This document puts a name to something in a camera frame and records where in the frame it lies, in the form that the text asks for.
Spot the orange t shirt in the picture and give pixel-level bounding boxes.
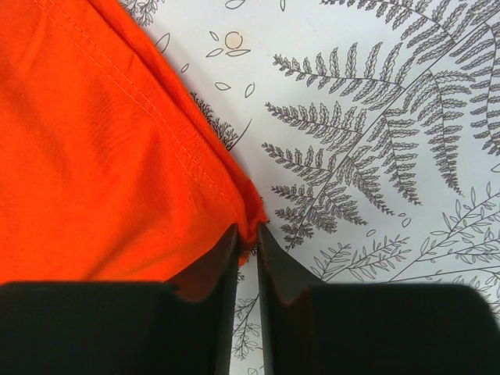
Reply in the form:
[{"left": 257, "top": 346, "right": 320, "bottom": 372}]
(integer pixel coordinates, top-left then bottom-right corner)
[{"left": 1, "top": 1, "right": 266, "bottom": 283}]

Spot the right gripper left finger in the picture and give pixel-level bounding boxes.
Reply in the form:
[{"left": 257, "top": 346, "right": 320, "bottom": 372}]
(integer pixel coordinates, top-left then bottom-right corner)
[{"left": 1, "top": 226, "right": 239, "bottom": 374}]

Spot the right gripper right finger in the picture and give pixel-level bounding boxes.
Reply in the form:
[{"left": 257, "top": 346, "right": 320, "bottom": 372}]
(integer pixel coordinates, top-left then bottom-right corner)
[{"left": 257, "top": 225, "right": 499, "bottom": 374}]

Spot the floral patterned table mat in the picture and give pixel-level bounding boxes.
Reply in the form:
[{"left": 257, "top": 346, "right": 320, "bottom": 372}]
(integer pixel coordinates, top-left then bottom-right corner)
[{"left": 121, "top": 1, "right": 499, "bottom": 319}]

